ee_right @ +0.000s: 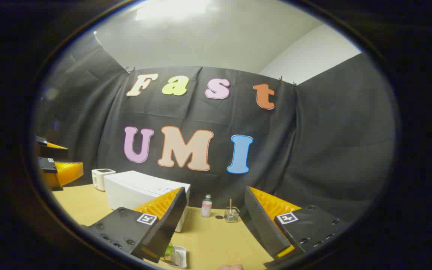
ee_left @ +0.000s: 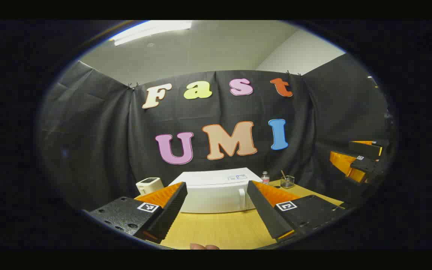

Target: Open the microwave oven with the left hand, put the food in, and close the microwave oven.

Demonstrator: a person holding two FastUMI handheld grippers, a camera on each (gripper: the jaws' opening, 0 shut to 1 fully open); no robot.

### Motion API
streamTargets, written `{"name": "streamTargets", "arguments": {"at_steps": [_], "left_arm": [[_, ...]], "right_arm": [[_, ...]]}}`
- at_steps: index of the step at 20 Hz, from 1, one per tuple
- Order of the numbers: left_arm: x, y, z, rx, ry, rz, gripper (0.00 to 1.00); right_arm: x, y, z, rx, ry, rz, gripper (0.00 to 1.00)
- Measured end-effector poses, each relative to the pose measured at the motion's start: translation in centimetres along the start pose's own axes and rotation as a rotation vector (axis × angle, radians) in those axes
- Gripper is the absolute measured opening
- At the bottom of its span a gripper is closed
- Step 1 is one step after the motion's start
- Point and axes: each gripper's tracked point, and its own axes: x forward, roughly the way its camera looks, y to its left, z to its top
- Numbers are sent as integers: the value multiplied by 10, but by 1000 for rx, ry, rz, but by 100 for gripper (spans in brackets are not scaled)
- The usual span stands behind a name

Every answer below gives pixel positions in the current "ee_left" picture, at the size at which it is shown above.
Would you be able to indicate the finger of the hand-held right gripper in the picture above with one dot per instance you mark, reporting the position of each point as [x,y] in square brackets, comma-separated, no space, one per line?
[366,149]
[364,164]

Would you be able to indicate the glass holder with wooden stick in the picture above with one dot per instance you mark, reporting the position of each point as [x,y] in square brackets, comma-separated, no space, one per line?
[287,182]

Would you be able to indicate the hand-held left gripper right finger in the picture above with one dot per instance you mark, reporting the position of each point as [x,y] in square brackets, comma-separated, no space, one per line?
[264,213]

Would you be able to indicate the ceiling light panel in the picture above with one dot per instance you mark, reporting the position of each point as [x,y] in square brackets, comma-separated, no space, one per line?
[152,30]

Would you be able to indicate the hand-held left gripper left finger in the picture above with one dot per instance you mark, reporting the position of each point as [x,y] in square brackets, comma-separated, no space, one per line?
[169,213]

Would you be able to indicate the white toaster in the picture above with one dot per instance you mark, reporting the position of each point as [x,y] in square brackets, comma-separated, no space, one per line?
[150,186]

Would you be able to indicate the clear bottle with pink label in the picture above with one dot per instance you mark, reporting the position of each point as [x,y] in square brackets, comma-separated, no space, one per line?
[265,179]

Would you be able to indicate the white microwave oven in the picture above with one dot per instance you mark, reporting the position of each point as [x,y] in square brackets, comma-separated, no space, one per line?
[208,195]

